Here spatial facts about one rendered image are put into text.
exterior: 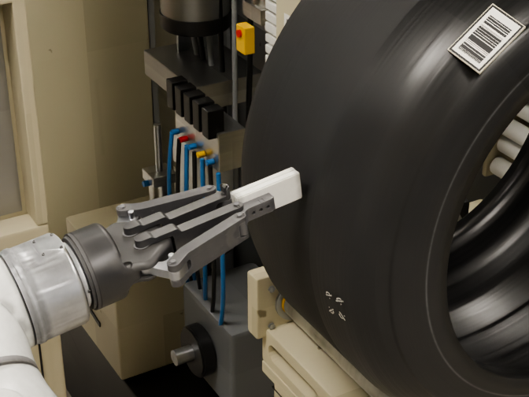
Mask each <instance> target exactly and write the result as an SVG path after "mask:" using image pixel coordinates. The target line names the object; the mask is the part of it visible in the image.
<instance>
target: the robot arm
mask: <svg viewBox="0 0 529 397"><path fill-rule="evenodd" d="M203 197H204V198H203ZM301 197H302V193H301V181H300V174H299V172H298V171H296V170H295V169H294V168H292V167H290V168H289V169H285V170H283V171H281V172H279V173H276V174H273V175H271V176H268V177H266V178H264V179H262V180H259V181H257V182H254V183H251V184H247V185H246V186H243V187H240V188H238V189H236V190H233V191H230V190H229V186H228V184H220V191H216V187H215V186H214V185H207V186H204V187H198V188H195V189H191V190H188V191H183V192H180V193H176V194H173V195H167V196H164V197H160V198H156V199H152V200H149V201H145V202H139V203H127V204H120V205H118V206H117V207H116V210H117V216H118V218H117V222H116V223H113V224H111V225H110V226H109V227H108V228H104V227H103V226H102V225H101V224H98V223H93V224H89V225H87V226H85V227H82V228H79V229H77V230H75V231H73V232H70V233H68V234H65V235H64V238H62V240H60V238H59V237H58V236H56V235H55V234H53V233H47V234H45V235H42V236H39V237H37V238H34V239H31V240H29V241H27V242H25V243H22V244H19V245H17V246H15V247H11V248H6V249H4V250H2V251H1V252H0V397H57V396H56V395H55V393H54V392H53V391H52V390H51V388H50V387H49V385H48V384H47V383H46V381H45V380H44V378H43V376H42V374H41V373H40V371H39V368H38V366H37V365H36V363H35V359H34V357H33V354H32V352H31V347H33V346H35V345H37V344H42V343H45V342H46V341H47V340H49V339H52V338H54V337H55V336H59V335H60V334H63V333H65V332H67V331H70V330H72V329H74V328H77V327H79V326H81V325H84V324H86V323H87V322H88V321H89V318H90V309H92V310H99V309H101V308H103V307H105V306H108V305H110V304H113V303H115V302H118V301H120V300H121V299H124V298H126V297H127V296H128V293H129V290H130V288H131V286H132V285H133V284H136V283H139V282H143V281H150V280H153V279H155V278H156V277H157V276H159V277H164V278H167V279H170V282H171V285H172V287H174V288H179V287H181V286H183V285H184V284H185V282H186V281H187V280H188V279H189V277H190V276H191V275H192V274H193V273H195V272H197V271H198V270H199V269H201V268H202V267H204V266H205V265H208V264H209V263H210V262H212V261H213V260H215V259H217V258H218V257H219V256H221V255H222V254H224V253H226V252H228V251H229V250H230V249H232V248H233V247H235V246H237V245H239V244H240V243H241V242H243V241H244V240H246V239H248V238H249V230H248V224H247V223H248V222H249V221H252V220H253V219H255V218H258V217H260V216H263V215H265V214H267V213H270V212H272V211H273V210H274V209H277V208H279V207H281V206H284V205H286V204H288V203H290V202H293V201H295V200H298V199H301Z"/></svg>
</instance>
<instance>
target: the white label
mask: <svg viewBox="0 0 529 397"><path fill-rule="evenodd" d="M525 28H526V27H525V26H524V25H523V24H521V23H520V22H519V21H518V20H516V19H514V18H513V17H511V16H510V15H508V14H507V13H506V12H505V11H503V10H502V9H500V8H498V7H497V6H496V5H495V4H492V5H491V6H490V7H489V8H488V9H487V10H486V11H485V12H484V13H483V14H482V15H481V16H480V17H479V18H478V19H477V20H476V21H475V22H474V23H473V24H472V25H471V26H470V27H469V28H468V29H467V30H466V31H465V32H464V33H463V34H462V35H461V36H460V37H459V38H458V39H457V40H456V41H455V42H454V43H453V44H452V45H451V46H450V47H449V48H448V49H447V50H448V51H449V52H450V53H451V54H453V55H454V56H455V57H457V58H458V59H460V60H461V61H462V62H464V63H465V64H466V65H468V66H469V67H470V68H472V69H473V70H475V71H476V72H477V73H478V74H479V75H480V74H481V73H482V72H483V71H484V70H485V69H486V68H487V67H488V65H489V64H490V63H491V62H492V61H493V60H494V59H495V58H496V57H497V56H498V55H499V54H500V53H501V52H502V51H503V50H504V49H505V48H506V47H507V46H508V45H509V44H510V43H511V42H512V41H513V40H514V39H515V38H516V37H517V36H518V35H519V34H520V33H521V32H522V31H523V30H524V29H525Z"/></svg>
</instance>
